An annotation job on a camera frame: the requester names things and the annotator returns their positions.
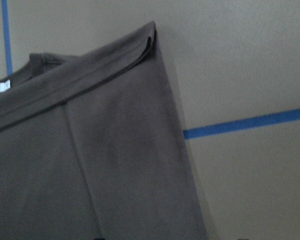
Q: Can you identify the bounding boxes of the crossing blue tape strip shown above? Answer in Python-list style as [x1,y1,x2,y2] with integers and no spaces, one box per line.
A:
[183,108,300,140]

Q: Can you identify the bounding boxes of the long blue tape strip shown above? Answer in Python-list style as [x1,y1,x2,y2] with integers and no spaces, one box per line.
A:
[1,0,13,75]

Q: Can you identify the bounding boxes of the dark brown t-shirt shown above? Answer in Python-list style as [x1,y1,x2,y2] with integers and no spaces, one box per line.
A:
[0,21,208,240]

